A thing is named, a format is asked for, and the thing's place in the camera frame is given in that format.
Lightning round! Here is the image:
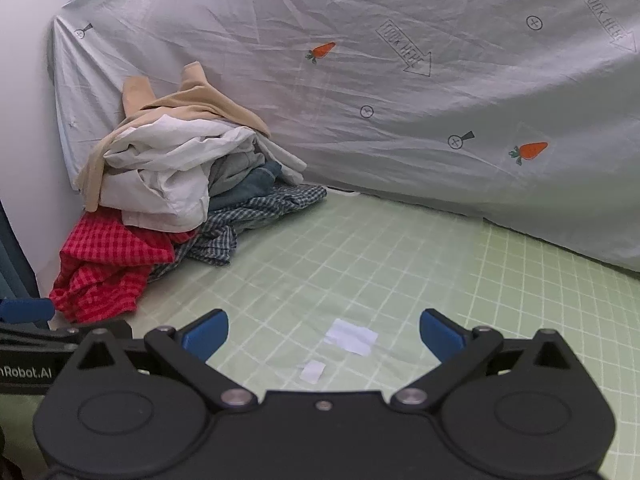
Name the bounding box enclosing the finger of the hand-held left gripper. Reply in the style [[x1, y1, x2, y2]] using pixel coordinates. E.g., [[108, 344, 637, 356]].
[[0, 298, 83, 351]]

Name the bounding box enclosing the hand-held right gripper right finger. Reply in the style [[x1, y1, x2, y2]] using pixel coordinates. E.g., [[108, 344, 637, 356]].
[[390, 309, 581, 414]]

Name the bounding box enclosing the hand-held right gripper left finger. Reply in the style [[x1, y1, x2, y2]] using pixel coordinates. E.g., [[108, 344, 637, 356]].
[[73, 309, 259, 414]]

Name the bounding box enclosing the beige sweater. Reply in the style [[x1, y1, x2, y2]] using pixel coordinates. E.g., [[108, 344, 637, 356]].
[[82, 61, 271, 213]]

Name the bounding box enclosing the large white paper piece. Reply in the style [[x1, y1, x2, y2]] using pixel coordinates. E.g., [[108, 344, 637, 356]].
[[323, 318, 379, 357]]

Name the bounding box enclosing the red checked shirt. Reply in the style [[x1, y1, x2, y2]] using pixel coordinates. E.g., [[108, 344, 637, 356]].
[[49, 208, 197, 325]]

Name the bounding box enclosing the small white paper piece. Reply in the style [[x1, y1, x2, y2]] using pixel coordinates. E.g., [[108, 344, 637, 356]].
[[300, 360, 327, 385]]

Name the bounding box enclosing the blue checked shirt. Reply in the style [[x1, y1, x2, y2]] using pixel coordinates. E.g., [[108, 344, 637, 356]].
[[147, 184, 329, 281]]

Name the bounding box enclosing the blue denim garment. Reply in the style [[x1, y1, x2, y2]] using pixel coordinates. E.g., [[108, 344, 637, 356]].
[[209, 160, 284, 212]]

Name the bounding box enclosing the grey garment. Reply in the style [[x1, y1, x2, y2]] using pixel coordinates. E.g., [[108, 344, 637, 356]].
[[207, 150, 266, 199]]

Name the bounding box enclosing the carrot printed grey sheet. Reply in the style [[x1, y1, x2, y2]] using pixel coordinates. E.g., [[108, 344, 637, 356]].
[[47, 0, 640, 274]]

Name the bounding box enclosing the white shirt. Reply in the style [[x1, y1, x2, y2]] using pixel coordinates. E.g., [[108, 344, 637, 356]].
[[102, 115, 307, 234]]

